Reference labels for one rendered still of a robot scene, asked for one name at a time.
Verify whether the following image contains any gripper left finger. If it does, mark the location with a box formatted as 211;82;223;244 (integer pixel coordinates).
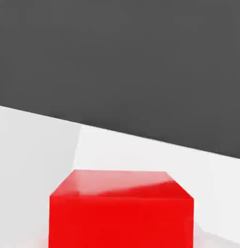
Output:
24;231;50;248

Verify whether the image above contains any small red cube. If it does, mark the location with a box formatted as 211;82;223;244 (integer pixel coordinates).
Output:
48;169;194;248

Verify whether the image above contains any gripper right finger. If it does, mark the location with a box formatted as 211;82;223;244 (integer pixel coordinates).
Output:
192;225;240;248

